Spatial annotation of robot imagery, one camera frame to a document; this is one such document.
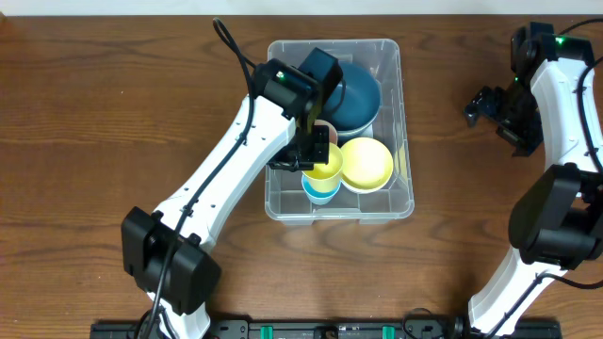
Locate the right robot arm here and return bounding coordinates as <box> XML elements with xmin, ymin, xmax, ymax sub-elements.
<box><xmin>452</xmin><ymin>22</ymin><xmax>602</xmax><ymax>338</ymax></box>

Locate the dark blue bowl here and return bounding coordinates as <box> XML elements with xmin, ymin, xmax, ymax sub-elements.
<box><xmin>336</xmin><ymin>122</ymin><xmax>373</xmax><ymax>140</ymax></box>
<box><xmin>319</xmin><ymin>61</ymin><xmax>382</xmax><ymax>131</ymax></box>

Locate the yellow small bowl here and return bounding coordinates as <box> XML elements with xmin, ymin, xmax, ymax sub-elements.
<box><xmin>341</xmin><ymin>137</ymin><xmax>394</xmax><ymax>182</ymax></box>

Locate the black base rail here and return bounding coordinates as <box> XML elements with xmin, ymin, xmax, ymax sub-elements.
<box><xmin>90</xmin><ymin>315</ymin><xmax>563</xmax><ymax>339</ymax></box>

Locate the blue cup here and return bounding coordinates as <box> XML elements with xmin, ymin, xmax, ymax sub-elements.
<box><xmin>301</xmin><ymin>176</ymin><xmax>341</xmax><ymax>205</ymax></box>

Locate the clear plastic storage container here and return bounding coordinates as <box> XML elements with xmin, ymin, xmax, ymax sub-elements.
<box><xmin>265</xmin><ymin>39</ymin><xmax>415</xmax><ymax>225</ymax></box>

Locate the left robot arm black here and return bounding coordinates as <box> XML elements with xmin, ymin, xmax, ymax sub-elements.
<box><xmin>121</xmin><ymin>48</ymin><xmax>343</xmax><ymax>338</ymax></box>

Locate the pink cup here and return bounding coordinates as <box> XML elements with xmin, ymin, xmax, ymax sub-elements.
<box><xmin>314</xmin><ymin>120</ymin><xmax>338</xmax><ymax>144</ymax></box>

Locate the white small bowl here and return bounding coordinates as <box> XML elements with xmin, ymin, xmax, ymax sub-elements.
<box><xmin>342</xmin><ymin>177</ymin><xmax>390</xmax><ymax>194</ymax></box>

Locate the yellow cup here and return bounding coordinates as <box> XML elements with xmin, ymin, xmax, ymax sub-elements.
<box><xmin>302</xmin><ymin>143</ymin><xmax>344</xmax><ymax>193</ymax></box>

